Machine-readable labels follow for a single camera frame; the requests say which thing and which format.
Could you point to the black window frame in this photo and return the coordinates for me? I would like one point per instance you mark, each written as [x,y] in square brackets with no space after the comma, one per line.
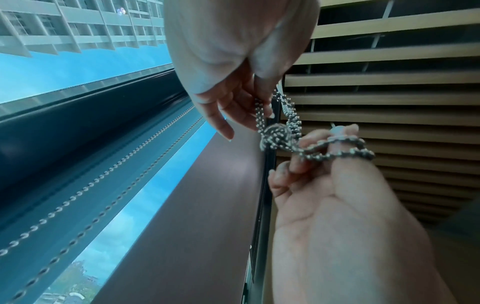
[264,193]

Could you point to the dark blind roller housing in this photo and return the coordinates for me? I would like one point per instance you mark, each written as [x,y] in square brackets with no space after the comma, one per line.
[75,127]

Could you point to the green trees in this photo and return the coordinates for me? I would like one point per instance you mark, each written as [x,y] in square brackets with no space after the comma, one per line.
[75,279]

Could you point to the brown roller blind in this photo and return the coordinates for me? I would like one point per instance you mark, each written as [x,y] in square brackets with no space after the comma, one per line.
[195,231]

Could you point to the person's right hand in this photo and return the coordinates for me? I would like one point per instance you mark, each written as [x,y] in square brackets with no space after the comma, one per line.
[228,98]

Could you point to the wooden slat panel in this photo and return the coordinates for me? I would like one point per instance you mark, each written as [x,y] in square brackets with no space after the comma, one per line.
[397,86]

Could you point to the grey apartment building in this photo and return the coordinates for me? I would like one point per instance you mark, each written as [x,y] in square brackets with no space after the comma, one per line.
[75,23]

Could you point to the person's left hand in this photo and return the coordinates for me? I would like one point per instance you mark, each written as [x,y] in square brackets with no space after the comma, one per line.
[337,231]

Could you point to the person's right forearm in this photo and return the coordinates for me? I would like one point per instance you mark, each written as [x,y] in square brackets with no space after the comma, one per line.
[232,32]

